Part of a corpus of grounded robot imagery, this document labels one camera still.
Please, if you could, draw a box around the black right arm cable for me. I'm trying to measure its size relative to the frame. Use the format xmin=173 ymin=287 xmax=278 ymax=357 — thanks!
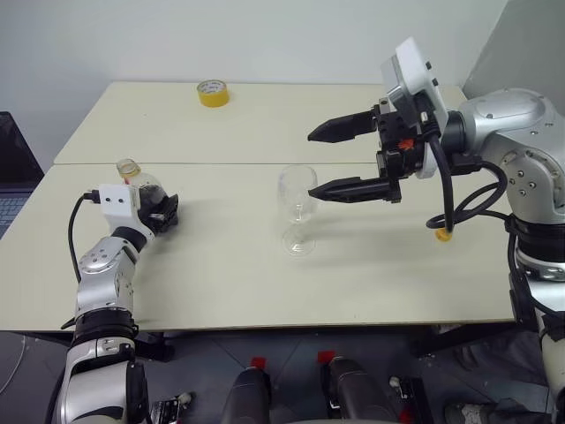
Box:
xmin=418 ymin=110 xmax=513 ymax=235

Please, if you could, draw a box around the dark rounded shape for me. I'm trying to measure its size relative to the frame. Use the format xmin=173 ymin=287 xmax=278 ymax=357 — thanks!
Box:
xmin=219 ymin=365 xmax=273 ymax=424
xmin=323 ymin=355 xmax=399 ymax=424

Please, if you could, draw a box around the black table frame bracket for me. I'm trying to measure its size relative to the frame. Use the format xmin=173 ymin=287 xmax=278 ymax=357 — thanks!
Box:
xmin=133 ymin=329 xmax=176 ymax=364

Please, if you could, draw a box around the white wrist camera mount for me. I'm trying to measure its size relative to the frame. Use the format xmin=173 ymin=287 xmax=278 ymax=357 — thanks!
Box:
xmin=97 ymin=183 xmax=156 ymax=242
xmin=380 ymin=36 xmax=450 ymax=180

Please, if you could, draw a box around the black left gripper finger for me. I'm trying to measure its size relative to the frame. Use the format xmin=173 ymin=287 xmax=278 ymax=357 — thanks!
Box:
xmin=163 ymin=192 xmax=180 ymax=227

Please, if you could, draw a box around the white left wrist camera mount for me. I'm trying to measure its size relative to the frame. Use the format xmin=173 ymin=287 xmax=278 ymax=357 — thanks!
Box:
xmin=97 ymin=183 xmax=156 ymax=242

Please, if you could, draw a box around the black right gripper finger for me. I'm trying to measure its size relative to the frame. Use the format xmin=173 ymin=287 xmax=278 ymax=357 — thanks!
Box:
xmin=306 ymin=175 xmax=393 ymax=205
xmin=306 ymin=109 xmax=380 ymax=145

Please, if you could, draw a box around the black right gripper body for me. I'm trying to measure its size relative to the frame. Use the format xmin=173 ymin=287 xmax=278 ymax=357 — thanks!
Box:
xmin=373 ymin=100 xmax=427 ymax=205

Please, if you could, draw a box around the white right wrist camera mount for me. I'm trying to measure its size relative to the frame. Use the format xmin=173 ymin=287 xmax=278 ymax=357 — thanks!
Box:
xmin=380 ymin=36 xmax=450 ymax=180

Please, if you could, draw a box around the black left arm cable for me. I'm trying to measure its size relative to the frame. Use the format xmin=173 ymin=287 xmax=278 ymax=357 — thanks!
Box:
xmin=66 ymin=189 xmax=102 ymax=284

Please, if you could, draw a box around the yellow tape roll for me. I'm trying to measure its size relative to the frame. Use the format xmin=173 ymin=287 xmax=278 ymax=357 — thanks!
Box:
xmin=195 ymin=79 xmax=231 ymax=109

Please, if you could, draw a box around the clear plastic drink bottle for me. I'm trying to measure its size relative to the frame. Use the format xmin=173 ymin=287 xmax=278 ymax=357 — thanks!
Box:
xmin=116 ymin=157 xmax=171 ymax=208

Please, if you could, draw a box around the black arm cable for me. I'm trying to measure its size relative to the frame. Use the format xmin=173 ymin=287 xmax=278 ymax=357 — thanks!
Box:
xmin=66 ymin=189 xmax=102 ymax=284
xmin=418 ymin=110 xmax=513 ymax=235

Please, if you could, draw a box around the clear wine glass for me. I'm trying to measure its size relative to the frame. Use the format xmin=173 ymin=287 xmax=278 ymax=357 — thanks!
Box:
xmin=276 ymin=164 xmax=320 ymax=259

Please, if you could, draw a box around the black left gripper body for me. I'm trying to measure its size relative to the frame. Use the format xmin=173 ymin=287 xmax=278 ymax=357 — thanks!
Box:
xmin=137 ymin=203 xmax=176 ymax=236

